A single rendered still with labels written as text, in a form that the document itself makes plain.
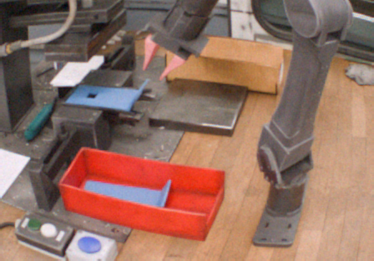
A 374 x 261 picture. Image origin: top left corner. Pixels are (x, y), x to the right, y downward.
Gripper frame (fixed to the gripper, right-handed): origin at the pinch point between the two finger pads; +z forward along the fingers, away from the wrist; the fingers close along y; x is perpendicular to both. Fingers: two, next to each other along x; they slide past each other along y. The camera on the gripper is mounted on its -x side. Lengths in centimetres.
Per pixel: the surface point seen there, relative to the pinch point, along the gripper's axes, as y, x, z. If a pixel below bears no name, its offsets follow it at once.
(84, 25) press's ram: 15.7, 3.4, -3.0
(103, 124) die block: 3.3, 4.2, 12.7
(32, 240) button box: 2.9, 37.5, 16.6
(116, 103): 3.0, 1.7, 9.0
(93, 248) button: -6.5, 35.0, 10.2
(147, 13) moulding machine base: 16, -62, 23
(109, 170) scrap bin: -2.3, 12.6, 13.7
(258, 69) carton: -16.7, -24.4, 1.3
